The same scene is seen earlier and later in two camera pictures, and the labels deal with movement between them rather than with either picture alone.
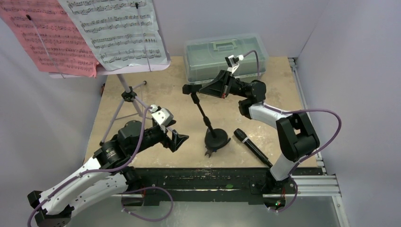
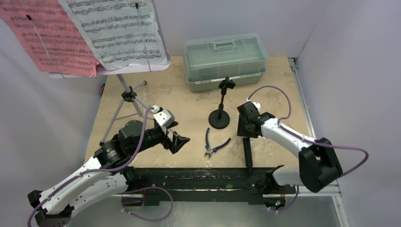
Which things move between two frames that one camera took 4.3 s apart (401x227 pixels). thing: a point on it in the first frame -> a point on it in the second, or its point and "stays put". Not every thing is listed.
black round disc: x=213 y=140 -> x=220 y=118
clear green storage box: x=205 y=57 stays put
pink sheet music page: x=50 y=35 stays put
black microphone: x=241 y=136 -> x=248 y=153
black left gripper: x=176 y=140 stays put
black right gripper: x=224 y=84 -> x=246 y=135
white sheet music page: x=121 y=33 stays put
